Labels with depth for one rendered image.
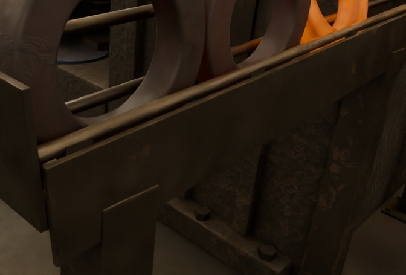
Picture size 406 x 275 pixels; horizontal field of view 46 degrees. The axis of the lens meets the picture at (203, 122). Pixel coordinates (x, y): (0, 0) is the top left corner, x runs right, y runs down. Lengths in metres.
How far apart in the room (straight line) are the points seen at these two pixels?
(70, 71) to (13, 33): 1.33
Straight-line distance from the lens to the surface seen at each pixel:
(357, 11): 0.72
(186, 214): 1.24
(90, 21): 0.42
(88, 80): 1.57
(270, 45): 0.56
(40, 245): 1.26
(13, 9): 0.32
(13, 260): 1.22
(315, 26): 0.62
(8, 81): 0.31
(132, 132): 0.36
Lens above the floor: 0.78
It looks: 24 degrees down
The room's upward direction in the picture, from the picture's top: 7 degrees clockwise
